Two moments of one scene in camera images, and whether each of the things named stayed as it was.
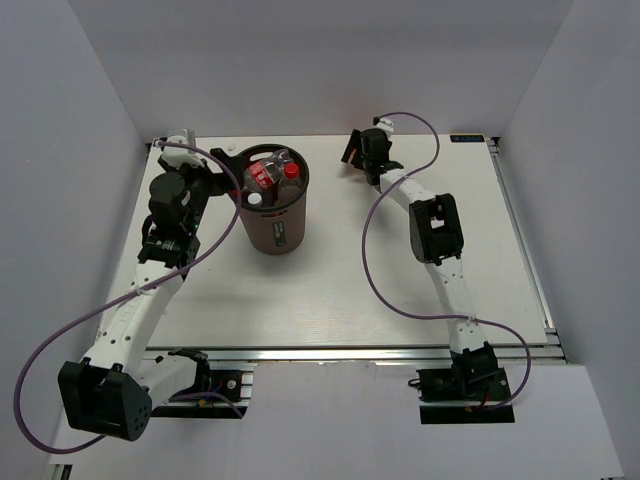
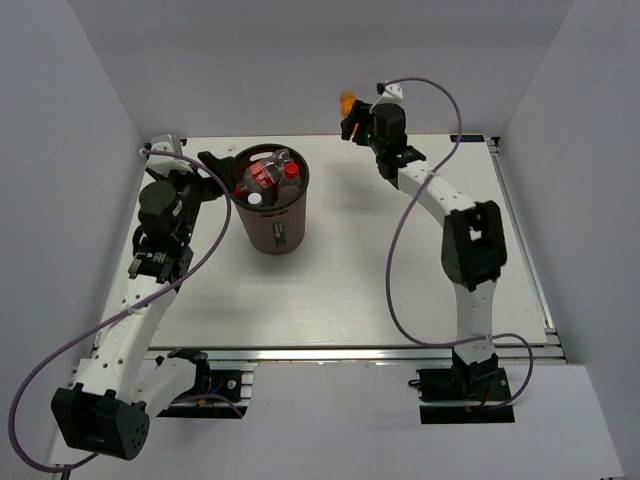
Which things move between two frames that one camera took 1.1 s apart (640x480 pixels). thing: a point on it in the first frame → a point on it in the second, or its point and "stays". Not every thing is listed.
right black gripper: [356, 142] → [362, 114]
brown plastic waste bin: [275, 230] stays
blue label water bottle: [254, 199] stays
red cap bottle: [291, 189] stays
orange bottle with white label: [353, 151] → [346, 102]
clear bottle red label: [262, 175] stays
